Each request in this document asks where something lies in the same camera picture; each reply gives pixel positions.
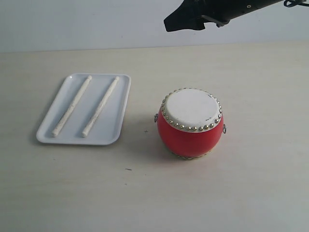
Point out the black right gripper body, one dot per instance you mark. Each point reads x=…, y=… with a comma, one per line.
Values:
x=221, y=12

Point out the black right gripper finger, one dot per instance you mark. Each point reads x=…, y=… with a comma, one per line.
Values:
x=186, y=16

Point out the wooden drumstick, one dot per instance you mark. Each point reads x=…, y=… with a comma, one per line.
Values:
x=71, y=107
x=99, y=108

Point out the small red drum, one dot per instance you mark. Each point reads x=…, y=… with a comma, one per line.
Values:
x=190, y=122

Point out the white rectangular plastic tray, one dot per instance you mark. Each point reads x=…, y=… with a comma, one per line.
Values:
x=107, y=127

